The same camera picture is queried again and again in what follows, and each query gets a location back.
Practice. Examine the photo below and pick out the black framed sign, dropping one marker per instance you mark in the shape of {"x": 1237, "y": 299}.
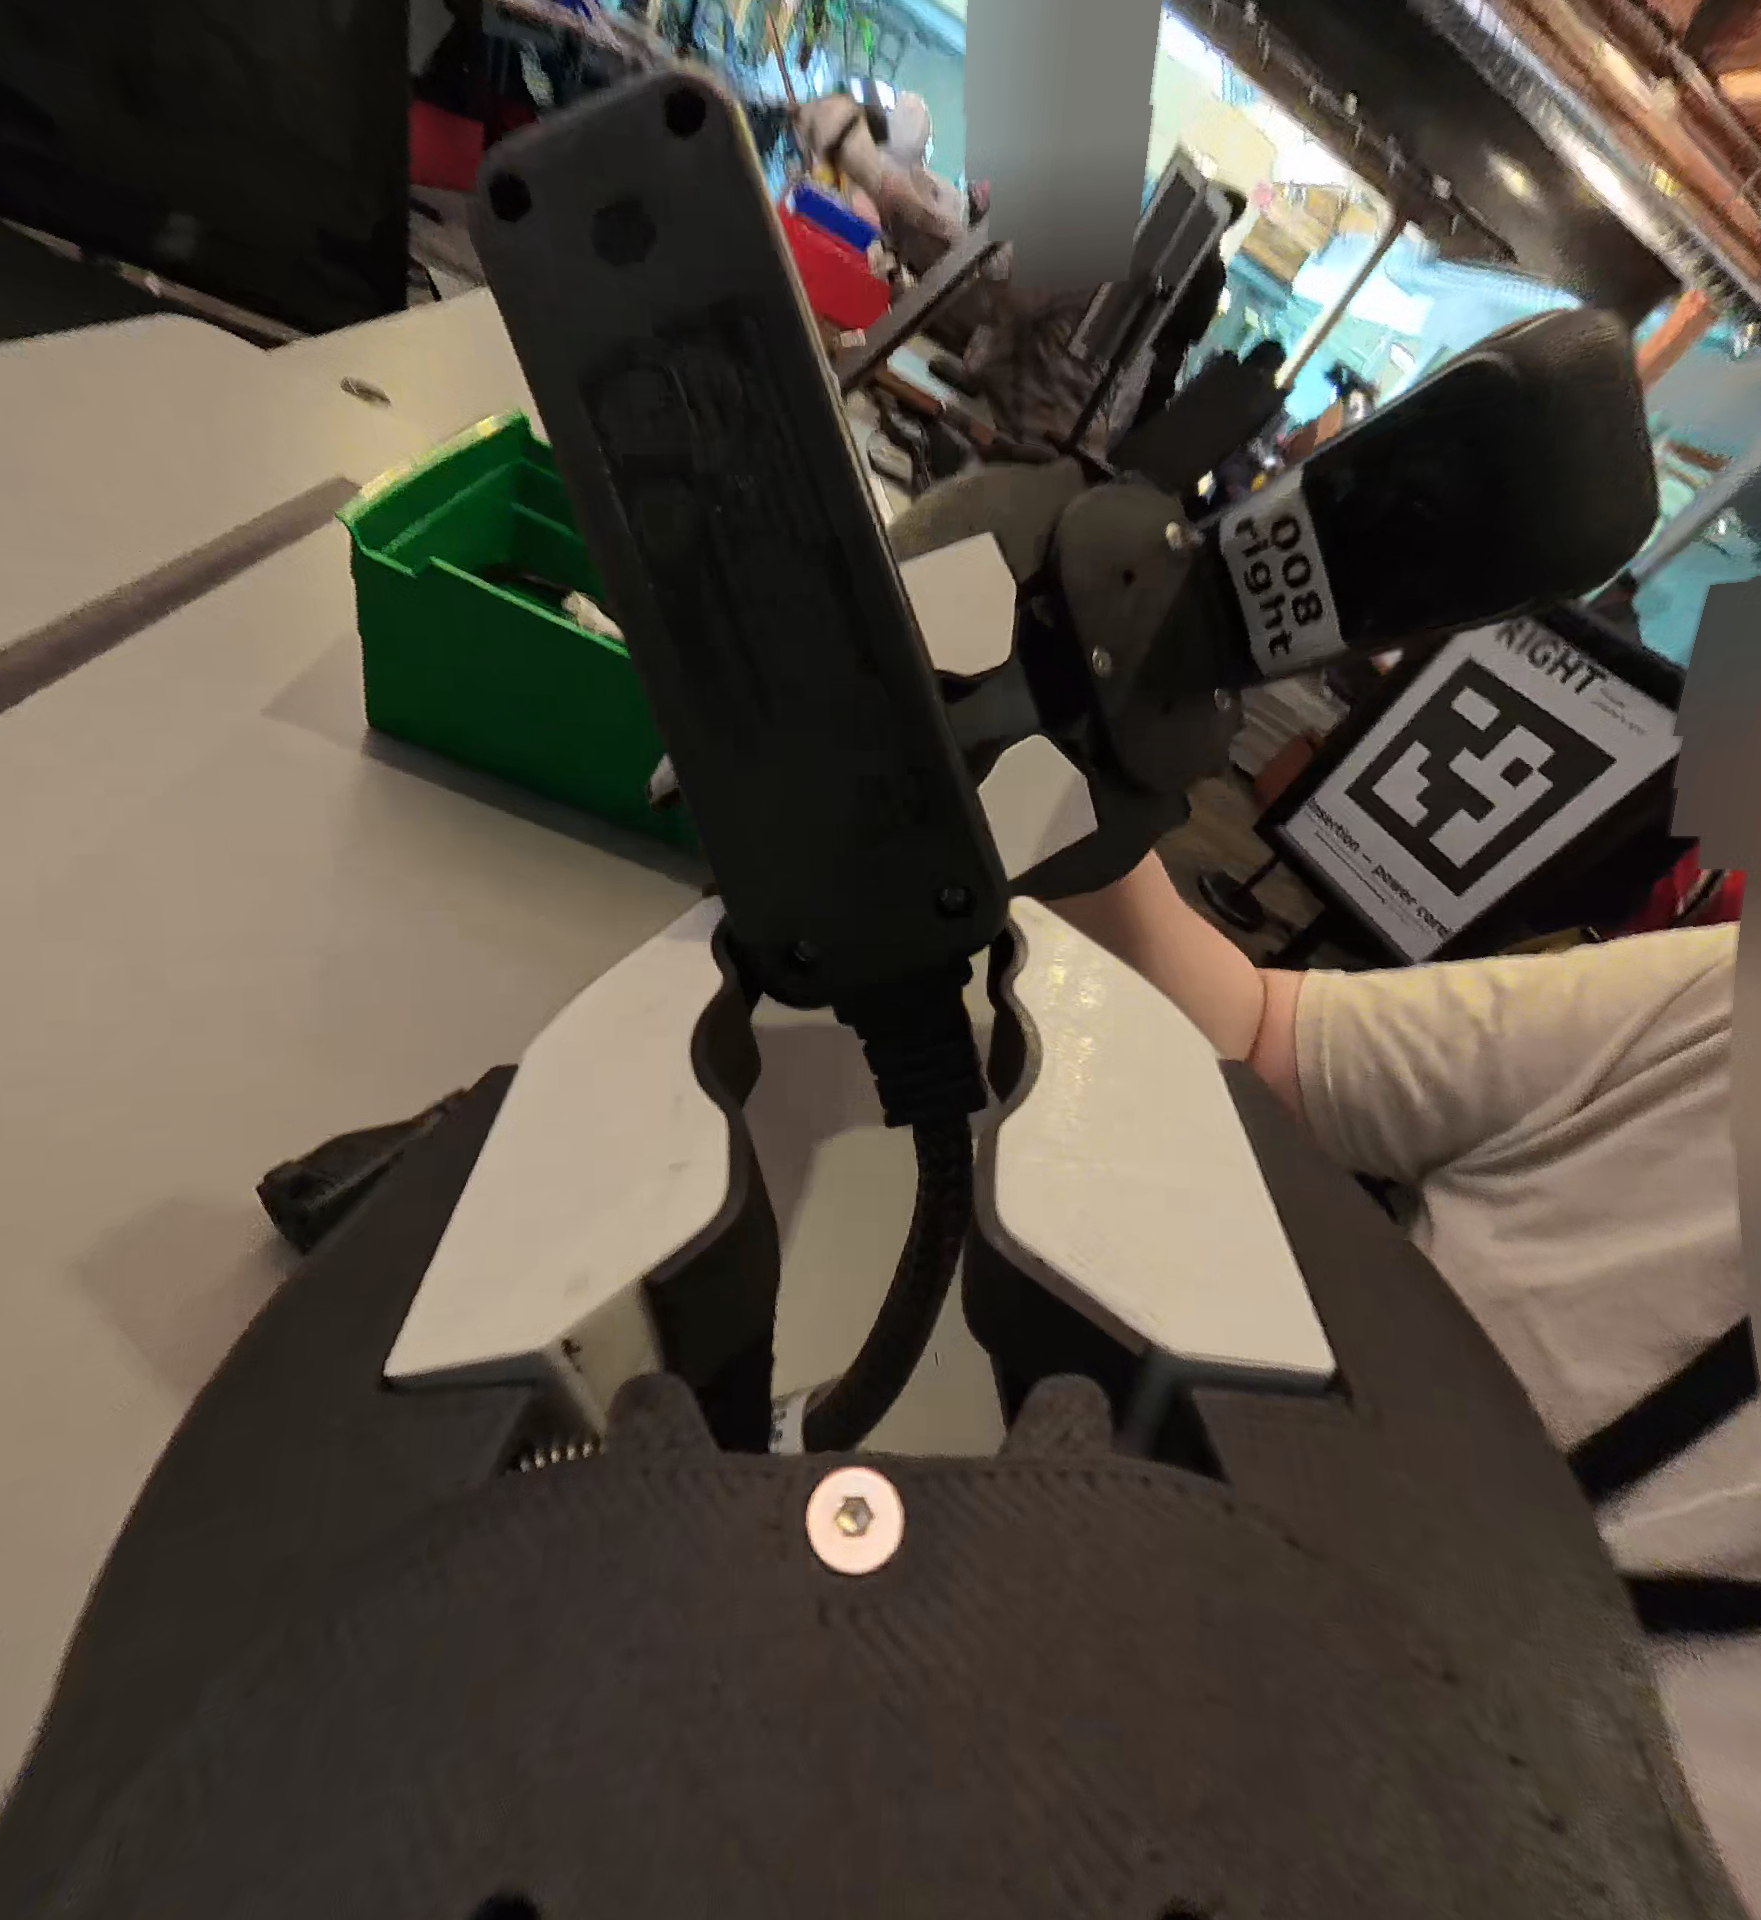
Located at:
{"x": 1481, "y": 780}

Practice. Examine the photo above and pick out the person in white shirt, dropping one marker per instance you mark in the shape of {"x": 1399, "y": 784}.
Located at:
{"x": 1512, "y": 1141}

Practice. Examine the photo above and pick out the red storage bin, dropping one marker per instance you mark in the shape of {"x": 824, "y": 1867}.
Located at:
{"x": 830, "y": 279}

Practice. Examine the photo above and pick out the black power strip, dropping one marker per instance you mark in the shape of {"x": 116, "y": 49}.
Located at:
{"x": 733, "y": 571}

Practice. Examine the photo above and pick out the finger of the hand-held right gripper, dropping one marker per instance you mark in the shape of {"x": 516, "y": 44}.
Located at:
{"x": 1037, "y": 813}
{"x": 971, "y": 609}

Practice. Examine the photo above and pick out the person's right forearm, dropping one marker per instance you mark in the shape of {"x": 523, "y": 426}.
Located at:
{"x": 1211, "y": 992}

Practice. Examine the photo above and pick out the green plastic bin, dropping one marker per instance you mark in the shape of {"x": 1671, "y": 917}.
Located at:
{"x": 475, "y": 674}

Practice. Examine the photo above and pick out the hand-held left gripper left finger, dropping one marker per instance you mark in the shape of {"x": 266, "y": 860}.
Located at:
{"x": 595, "y": 1156}

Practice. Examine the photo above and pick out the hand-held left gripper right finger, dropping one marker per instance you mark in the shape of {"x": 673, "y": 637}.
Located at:
{"x": 1134, "y": 1172}

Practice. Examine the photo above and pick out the black partition panel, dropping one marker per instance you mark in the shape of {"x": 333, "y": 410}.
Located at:
{"x": 148, "y": 151}

